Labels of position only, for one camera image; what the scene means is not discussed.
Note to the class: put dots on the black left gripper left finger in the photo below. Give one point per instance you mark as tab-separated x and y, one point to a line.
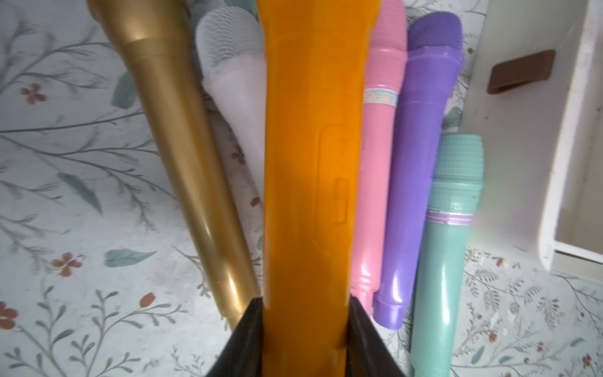
242	354

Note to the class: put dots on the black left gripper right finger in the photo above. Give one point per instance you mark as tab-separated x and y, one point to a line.
367	355

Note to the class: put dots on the white bottom drawer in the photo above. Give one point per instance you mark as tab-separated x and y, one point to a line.
535	98

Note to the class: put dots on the orange microphone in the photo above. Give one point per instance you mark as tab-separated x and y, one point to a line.
315	53

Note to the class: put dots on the white microphone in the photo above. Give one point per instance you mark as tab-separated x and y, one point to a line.
231	50

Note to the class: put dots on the purple microphone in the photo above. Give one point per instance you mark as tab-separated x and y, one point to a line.
435	60

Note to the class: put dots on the gold microphone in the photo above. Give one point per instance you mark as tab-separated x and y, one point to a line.
155	42

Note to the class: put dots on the pink microphone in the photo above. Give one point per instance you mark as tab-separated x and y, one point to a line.
383	79

